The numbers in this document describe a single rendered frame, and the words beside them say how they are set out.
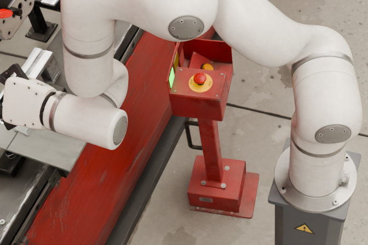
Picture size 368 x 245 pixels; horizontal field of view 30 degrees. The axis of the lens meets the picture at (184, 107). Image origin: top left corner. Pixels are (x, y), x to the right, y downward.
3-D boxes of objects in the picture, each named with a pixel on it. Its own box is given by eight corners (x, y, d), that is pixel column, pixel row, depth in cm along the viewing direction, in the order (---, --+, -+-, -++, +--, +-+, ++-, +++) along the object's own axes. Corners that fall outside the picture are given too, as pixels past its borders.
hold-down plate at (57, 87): (13, 178, 183) (10, 173, 181) (-3, 172, 185) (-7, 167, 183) (67, 92, 198) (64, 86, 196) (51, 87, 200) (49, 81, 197)
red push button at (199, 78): (206, 89, 206) (205, 82, 203) (193, 88, 207) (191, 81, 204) (208, 79, 208) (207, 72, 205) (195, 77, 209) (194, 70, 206)
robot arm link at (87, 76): (96, -16, 126) (96, 84, 150) (52, 42, 117) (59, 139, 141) (141, 2, 124) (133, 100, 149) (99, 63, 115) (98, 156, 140)
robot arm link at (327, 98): (344, 108, 148) (354, 35, 129) (357, 183, 137) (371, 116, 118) (287, 112, 149) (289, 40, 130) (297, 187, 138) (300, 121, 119)
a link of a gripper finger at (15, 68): (25, 62, 142) (3, 65, 144) (33, 98, 143) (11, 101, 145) (28, 61, 143) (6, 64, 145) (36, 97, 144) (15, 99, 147)
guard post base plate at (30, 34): (46, 42, 329) (44, 39, 327) (24, 36, 333) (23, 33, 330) (58, 24, 335) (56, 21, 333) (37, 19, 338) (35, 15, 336)
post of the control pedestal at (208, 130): (220, 183, 261) (210, 101, 218) (207, 181, 263) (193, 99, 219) (223, 171, 264) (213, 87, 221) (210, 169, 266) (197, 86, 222)
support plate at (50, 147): (70, 172, 169) (69, 170, 168) (-18, 142, 177) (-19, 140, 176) (103, 115, 178) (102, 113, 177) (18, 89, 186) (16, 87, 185)
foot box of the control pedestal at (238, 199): (252, 219, 265) (251, 205, 255) (189, 210, 270) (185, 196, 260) (259, 174, 275) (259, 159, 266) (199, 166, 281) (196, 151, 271)
